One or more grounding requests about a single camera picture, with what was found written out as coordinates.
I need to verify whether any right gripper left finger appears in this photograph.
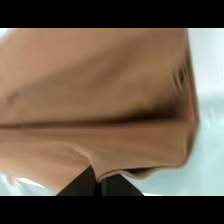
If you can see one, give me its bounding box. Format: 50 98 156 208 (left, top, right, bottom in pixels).
55 165 101 197

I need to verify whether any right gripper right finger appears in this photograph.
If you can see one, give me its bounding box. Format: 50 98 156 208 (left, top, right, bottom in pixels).
100 175 145 197

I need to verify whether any tan shirt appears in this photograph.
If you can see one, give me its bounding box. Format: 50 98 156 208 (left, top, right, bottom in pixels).
0 27 201 194

